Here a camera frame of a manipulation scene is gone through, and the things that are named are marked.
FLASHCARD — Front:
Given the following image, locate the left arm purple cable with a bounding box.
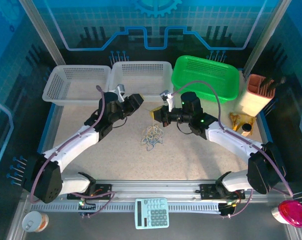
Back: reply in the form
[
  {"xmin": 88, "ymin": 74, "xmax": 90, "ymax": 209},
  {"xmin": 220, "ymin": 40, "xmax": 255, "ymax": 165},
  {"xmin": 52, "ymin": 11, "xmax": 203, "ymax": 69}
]
[{"xmin": 29, "ymin": 85, "xmax": 116, "ymax": 219}]

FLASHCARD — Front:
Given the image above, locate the dark utensil handle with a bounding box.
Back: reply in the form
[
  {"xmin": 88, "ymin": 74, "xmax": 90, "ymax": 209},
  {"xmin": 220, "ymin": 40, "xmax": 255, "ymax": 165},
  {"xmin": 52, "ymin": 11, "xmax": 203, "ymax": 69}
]
[
  {"xmin": 260, "ymin": 76, "xmax": 275, "ymax": 96},
  {"xmin": 267, "ymin": 76, "xmax": 287, "ymax": 94}
]

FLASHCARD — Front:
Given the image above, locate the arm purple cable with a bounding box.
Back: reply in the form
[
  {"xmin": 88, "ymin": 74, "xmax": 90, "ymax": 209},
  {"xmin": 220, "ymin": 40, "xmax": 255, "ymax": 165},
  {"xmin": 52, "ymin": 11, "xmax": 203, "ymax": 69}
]
[
  {"xmin": 172, "ymin": 79, "xmax": 294, "ymax": 219},
  {"xmin": 29, "ymin": 85, "xmax": 116, "ymax": 219}
]

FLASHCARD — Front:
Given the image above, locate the green perforated plastic basket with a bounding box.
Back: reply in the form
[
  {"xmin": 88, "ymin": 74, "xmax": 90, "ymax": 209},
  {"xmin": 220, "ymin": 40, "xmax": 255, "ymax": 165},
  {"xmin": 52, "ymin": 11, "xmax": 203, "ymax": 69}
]
[{"xmin": 171, "ymin": 55, "xmax": 241, "ymax": 105}]

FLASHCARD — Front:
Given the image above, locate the aluminium frame post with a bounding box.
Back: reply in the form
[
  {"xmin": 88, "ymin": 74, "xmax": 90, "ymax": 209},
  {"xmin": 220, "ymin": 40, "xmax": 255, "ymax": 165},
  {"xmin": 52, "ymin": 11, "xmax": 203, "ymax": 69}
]
[
  {"xmin": 243, "ymin": 0, "xmax": 292, "ymax": 76},
  {"xmin": 18, "ymin": 0, "xmax": 67, "ymax": 66}
]

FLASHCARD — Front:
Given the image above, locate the slotted grey cable duct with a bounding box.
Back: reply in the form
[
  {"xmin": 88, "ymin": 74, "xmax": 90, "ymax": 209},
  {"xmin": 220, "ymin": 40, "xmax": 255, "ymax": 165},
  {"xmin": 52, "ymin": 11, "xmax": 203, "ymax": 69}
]
[{"xmin": 30, "ymin": 202, "xmax": 222, "ymax": 214}]

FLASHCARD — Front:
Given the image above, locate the thin blue cable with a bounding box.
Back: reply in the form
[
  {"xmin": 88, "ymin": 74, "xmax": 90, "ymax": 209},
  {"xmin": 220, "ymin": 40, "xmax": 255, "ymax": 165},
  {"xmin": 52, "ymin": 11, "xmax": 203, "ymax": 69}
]
[
  {"xmin": 140, "ymin": 136, "xmax": 165, "ymax": 152},
  {"xmin": 140, "ymin": 132, "xmax": 164, "ymax": 148}
]

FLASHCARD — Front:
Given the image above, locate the thin yellow cable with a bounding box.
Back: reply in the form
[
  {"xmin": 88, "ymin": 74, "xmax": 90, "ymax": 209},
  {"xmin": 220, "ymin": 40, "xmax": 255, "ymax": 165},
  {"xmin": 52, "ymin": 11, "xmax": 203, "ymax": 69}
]
[
  {"xmin": 148, "ymin": 119, "xmax": 165, "ymax": 142},
  {"xmin": 142, "ymin": 129, "xmax": 164, "ymax": 147}
]

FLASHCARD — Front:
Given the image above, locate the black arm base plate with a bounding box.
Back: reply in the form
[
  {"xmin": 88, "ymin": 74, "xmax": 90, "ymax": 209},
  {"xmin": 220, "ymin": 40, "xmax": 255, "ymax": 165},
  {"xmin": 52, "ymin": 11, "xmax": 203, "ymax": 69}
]
[
  {"xmin": 199, "ymin": 183, "xmax": 246, "ymax": 201},
  {"xmin": 66, "ymin": 183, "xmax": 114, "ymax": 201}
]

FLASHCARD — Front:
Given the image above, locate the cream pink utensil holder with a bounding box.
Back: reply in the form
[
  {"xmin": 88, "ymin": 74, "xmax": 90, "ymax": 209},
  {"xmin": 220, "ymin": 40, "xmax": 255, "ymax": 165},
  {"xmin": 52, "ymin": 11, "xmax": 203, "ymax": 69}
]
[{"xmin": 234, "ymin": 73, "xmax": 277, "ymax": 117}]

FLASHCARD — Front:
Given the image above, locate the white cup pink lid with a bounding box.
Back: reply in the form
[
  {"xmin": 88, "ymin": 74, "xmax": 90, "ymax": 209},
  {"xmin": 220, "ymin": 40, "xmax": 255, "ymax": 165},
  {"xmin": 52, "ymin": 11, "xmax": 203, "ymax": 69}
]
[{"xmin": 270, "ymin": 199, "xmax": 302, "ymax": 229}]

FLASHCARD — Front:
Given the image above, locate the black controller board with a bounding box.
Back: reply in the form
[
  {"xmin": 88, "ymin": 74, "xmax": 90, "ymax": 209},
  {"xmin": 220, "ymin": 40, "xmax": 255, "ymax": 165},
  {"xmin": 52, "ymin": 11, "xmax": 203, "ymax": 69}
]
[
  {"xmin": 77, "ymin": 198, "xmax": 97, "ymax": 217},
  {"xmin": 218, "ymin": 201, "xmax": 238, "ymax": 218}
]

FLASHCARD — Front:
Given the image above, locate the white perforated plastic basket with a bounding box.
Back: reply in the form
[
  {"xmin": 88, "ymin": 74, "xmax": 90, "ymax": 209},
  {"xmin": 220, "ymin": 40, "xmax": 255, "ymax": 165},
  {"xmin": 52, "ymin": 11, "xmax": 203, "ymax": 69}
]
[
  {"xmin": 108, "ymin": 61, "xmax": 174, "ymax": 103},
  {"xmin": 42, "ymin": 64, "xmax": 112, "ymax": 107}
]

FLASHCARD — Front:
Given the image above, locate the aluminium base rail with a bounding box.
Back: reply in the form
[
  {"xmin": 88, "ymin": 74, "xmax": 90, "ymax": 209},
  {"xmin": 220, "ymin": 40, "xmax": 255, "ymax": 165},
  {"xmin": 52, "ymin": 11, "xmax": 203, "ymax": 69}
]
[{"xmin": 23, "ymin": 178, "xmax": 294, "ymax": 203}]

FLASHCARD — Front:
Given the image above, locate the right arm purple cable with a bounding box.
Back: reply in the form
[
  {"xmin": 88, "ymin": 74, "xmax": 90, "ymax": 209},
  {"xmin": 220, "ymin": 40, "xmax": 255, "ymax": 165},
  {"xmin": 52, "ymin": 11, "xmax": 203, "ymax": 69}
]
[{"xmin": 172, "ymin": 79, "xmax": 294, "ymax": 219}]

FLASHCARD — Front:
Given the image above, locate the light blue calculator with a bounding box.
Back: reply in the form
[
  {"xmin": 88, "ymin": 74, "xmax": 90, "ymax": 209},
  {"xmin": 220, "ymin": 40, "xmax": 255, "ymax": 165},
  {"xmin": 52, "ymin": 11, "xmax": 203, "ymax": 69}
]
[{"xmin": 134, "ymin": 197, "xmax": 170, "ymax": 230}]

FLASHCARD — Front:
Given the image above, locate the small bottle black cap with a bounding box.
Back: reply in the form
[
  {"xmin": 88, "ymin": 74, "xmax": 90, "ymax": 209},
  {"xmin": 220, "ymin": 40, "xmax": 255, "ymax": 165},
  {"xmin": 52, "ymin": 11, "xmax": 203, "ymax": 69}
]
[{"xmin": 240, "ymin": 123, "xmax": 252, "ymax": 137}]

